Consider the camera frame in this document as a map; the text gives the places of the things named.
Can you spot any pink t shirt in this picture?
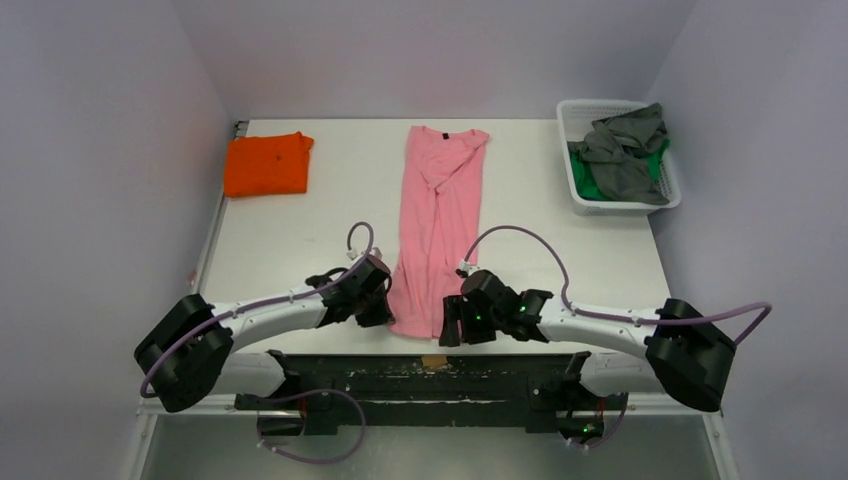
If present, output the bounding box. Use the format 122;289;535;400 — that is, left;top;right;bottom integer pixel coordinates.
388;126;490;339

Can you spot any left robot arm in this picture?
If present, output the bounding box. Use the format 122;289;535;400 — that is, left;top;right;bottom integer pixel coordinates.
133;254;394;413

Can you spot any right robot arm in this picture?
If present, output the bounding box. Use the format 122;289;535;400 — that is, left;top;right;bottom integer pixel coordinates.
439;270;737;412

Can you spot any brown tape piece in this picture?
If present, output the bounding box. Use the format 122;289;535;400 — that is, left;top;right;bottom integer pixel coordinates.
421;355;450;371

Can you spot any green t shirt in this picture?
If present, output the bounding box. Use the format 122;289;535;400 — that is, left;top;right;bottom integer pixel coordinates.
567;139;671;201

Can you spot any folded orange t shirt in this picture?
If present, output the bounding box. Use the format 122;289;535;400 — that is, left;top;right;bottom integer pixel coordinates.
223;131;314;198

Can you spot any grey t shirt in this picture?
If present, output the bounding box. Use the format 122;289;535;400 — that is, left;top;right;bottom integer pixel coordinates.
571;102;670;206

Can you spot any white plastic basket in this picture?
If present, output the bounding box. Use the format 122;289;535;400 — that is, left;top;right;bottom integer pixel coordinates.
556;99;681;216

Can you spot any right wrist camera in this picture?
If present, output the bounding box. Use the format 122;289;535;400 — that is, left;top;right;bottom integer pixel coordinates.
455;259;479;278

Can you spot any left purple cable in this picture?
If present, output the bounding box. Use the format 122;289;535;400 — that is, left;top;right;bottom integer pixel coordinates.
139;221;376;465

